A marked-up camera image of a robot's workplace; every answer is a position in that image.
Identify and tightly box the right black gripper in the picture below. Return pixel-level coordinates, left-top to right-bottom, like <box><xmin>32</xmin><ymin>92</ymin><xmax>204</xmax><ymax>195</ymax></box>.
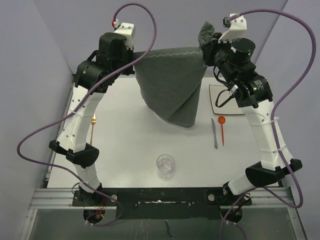
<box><xmin>202</xmin><ymin>32</ymin><xmax>236</xmax><ymax>83</ymax></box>

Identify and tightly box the grey cloth placemat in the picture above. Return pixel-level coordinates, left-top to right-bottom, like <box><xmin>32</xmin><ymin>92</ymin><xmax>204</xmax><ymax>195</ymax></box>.
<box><xmin>134</xmin><ymin>21</ymin><xmax>215</xmax><ymax>128</ymax></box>

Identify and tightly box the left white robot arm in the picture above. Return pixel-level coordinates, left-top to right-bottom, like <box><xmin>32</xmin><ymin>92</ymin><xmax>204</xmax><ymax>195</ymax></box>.
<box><xmin>49</xmin><ymin>32</ymin><xmax>134</xmax><ymax>206</ymax></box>

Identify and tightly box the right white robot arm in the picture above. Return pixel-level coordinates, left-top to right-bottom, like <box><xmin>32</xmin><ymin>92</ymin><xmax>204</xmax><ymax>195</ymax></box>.
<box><xmin>200</xmin><ymin>34</ymin><xmax>303</xmax><ymax>205</ymax></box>

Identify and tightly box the white square plate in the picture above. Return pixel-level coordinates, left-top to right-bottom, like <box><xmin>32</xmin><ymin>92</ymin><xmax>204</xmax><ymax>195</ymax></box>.
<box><xmin>209</xmin><ymin>84</ymin><xmax>243</xmax><ymax>116</ymax></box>

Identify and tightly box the orange plastic spoon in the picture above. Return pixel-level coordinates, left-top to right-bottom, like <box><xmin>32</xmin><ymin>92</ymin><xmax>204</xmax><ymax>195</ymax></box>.
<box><xmin>218</xmin><ymin>115</ymin><xmax>226</xmax><ymax>146</ymax></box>

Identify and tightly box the silver table knife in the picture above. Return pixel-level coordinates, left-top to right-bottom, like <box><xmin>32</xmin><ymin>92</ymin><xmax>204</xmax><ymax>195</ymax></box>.
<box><xmin>211</xmin><ymin>118</ymin><xmax>219</xmax><ymax>150</ymax></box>

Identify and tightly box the clear plastic cup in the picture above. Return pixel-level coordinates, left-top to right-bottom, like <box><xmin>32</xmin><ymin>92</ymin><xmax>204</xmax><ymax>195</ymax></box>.
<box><xmin>156</xmin><ymin>154</ymin><xmax>175</xmax><ymax>180</ymax></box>

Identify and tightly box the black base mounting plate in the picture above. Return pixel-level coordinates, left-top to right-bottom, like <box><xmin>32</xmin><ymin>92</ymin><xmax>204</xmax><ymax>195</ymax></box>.
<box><xmin>72</xmin><ymin>187</ymin><xmax>252</xmax><ymax>224</ymax></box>

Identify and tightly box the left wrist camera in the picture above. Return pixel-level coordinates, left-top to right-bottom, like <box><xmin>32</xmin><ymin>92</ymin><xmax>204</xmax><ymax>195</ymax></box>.
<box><xmin>111</xmin><ymin>19</ymin><xmax>135</xmax><ymax>41</ymax></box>

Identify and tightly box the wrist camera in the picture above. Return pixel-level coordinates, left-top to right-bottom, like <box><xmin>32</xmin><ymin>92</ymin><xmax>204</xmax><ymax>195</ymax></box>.
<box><xmin>111</xmin><ymin>19</ymin><xmax>135</xmax><ymax>41</ymax></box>
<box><xmin>218</xmin><ymin>13</ymin><xmax>247</xmax><ymax>43</ymax></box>

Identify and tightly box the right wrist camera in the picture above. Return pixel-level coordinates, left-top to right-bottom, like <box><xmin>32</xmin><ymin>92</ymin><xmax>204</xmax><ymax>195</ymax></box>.
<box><xmin>218</xmin><ymin>13</ymin><xmax>247</xmax><ymax>43</ymax></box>

